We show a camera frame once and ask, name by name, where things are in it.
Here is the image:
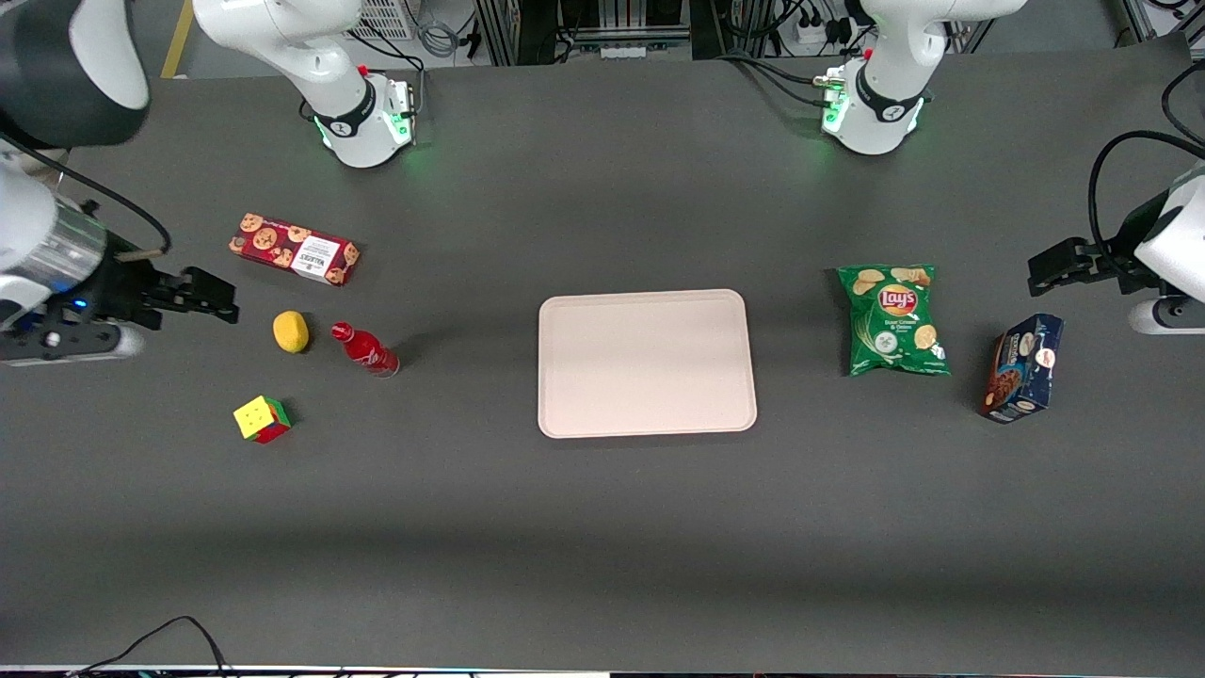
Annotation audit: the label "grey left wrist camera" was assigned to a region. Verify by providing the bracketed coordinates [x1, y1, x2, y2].
[1129, 296, 1205, 336]

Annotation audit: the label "black metal equipment rack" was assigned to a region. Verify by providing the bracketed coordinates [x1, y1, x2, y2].
[474, 0, 718, 67]

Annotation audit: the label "red cookie box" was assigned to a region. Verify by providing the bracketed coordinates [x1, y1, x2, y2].
[228, 213, 362, 287]

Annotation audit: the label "green chips bag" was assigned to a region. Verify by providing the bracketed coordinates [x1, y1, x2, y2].
[837, 264, 952, 379]

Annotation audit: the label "grey coiled cable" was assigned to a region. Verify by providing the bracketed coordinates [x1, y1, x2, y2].
[415, 13, 464, 59]

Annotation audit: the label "beige plastic tray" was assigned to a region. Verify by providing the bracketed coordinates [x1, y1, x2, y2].
[538, 289, 759, 440]

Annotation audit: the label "white perforated box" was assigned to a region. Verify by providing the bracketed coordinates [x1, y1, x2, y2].
[350, 0, 416, 41]

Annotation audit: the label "yellow floor tape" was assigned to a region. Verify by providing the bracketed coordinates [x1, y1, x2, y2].
[159, 0, 195, 80]

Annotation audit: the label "yellow lemon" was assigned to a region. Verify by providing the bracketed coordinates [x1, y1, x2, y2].
[272, 310, 312, 355]

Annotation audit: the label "black left arm base cables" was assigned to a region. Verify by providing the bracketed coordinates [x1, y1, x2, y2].
[720, 52, 848, 109]

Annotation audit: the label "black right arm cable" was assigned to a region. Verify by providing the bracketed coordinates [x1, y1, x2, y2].
[0, 132, 172, 262]

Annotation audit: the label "red coke bottle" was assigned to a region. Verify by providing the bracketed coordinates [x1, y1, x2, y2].
[330, 321, 401, 379]

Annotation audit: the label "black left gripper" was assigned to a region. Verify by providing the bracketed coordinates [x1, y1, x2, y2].
[1028, 226, 1161, 299]

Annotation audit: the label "thin black table edge cable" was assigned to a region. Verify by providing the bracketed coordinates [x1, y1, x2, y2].
[68, 616, 233, 678]

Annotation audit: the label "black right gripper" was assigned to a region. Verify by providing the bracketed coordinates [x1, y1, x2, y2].
[80, 235, 239, 331]

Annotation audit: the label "colourful puzzle cube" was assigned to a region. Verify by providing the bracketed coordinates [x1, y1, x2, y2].
[233, 395, 293, 445]

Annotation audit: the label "blue cookie box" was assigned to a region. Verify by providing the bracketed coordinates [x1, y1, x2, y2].
[978, 313, 1066, 425]

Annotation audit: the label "white power strip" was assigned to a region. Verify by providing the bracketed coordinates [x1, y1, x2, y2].
[795, 13, 854, 48]

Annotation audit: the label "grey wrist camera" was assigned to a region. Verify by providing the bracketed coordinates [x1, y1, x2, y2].
[0, 320, 148, 367]
[1129, 296, 1205, 336]

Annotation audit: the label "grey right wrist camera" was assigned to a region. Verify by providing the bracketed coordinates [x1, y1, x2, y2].
[0, 320, 148, 367]

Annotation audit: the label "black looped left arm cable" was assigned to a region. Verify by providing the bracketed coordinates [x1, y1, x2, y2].
[1088, 130, 1205, 276]

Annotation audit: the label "black curved cable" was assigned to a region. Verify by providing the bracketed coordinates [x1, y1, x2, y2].
[1162, 60, 1205, 148]

